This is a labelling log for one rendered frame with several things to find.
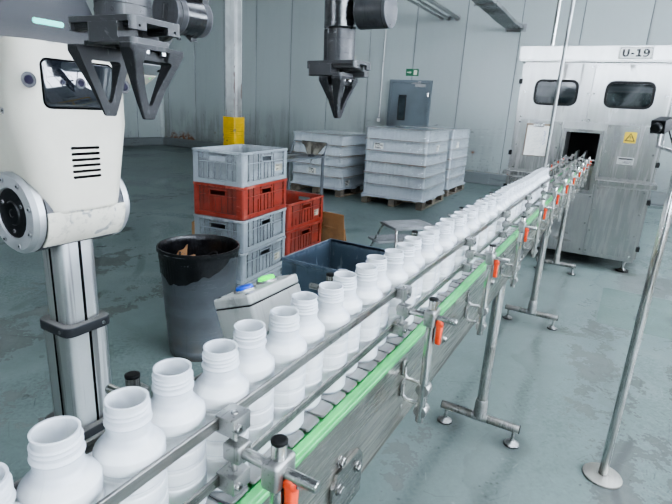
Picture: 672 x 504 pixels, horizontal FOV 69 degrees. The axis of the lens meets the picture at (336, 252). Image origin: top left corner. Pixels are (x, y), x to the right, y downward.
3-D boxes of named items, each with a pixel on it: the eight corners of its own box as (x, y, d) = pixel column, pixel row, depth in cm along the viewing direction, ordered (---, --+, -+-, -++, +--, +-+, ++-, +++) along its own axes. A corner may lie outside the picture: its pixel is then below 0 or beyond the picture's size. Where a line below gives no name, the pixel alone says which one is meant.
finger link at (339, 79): (325, 117, 98) (326, 67, 95) (357, 118, 95) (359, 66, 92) (306, 117, 92) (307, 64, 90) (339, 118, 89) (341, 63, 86)
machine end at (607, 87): (636, 276, 480) (691, 45, 421) (490, 250, 544) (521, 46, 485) (633, 243, 614) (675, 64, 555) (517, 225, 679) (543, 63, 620)
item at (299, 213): (287, 232, 391) (288, 205, 385) (245, 224, 408) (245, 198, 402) (323, 219, 444) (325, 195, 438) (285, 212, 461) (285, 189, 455)
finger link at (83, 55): (113, 118, 52) (107, 20, 49) (70, 114, 55) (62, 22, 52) (164, 119, 57) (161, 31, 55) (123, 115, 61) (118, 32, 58)
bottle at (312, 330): (297, 385, 76) (302, 285, 71) (328, 400, 73) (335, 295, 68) (270, 402, 71) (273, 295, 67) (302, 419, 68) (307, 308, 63)
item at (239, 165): (243, 188, 315) (243, 153, 309) (190, 181, 329) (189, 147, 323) (287, 178, 369) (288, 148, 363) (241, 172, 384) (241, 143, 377)
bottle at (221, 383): (222, 451, 61) (221, 328, 56) (259, 472, 58) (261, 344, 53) (183, 479, 56) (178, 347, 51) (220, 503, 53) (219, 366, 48)
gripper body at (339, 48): (324, 74, 96) (325, 33, 94) (371, 73, 91) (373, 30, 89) (305, 71, 90) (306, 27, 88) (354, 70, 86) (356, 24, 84)
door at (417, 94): (421, 176, 1133) (431, 80, 1074) (381, 172, 1179) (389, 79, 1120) (422, 176, 1141) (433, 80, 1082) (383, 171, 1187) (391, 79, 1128)
